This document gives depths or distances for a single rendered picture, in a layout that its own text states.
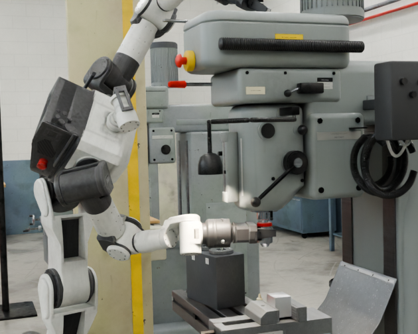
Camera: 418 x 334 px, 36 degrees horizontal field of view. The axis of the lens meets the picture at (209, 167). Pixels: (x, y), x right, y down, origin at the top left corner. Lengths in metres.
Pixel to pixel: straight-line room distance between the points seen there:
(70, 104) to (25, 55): 8.88
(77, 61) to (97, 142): 1.62
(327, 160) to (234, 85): 0.36
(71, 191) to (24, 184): 8.93
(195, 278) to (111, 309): 1.35
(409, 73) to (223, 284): 0.99
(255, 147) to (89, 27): 1.92
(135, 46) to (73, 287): 0.86
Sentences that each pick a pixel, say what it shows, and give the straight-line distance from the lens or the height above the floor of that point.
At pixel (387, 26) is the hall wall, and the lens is 8.69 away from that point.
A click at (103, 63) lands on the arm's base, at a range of 2.17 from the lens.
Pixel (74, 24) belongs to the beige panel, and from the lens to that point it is 3.60.
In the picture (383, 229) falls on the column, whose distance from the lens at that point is 2.10.
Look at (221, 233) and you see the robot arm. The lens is 1.94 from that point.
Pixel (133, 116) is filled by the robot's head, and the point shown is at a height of 1.60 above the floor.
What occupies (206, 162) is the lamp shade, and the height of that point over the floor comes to 1.46.
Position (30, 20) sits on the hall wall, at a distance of 11.00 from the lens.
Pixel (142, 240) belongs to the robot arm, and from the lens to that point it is 2.06.
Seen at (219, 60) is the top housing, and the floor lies 1.75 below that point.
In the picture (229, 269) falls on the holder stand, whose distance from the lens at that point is 2.30.
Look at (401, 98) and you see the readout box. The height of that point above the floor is 1.63.
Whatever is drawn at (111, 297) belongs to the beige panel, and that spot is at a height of 0.65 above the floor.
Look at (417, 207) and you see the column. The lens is 2.05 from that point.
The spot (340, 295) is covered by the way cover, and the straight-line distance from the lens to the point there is 2.27.
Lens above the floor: 1.55
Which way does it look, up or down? 3 degrees down
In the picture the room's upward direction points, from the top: 2 degrees counter-clockwise
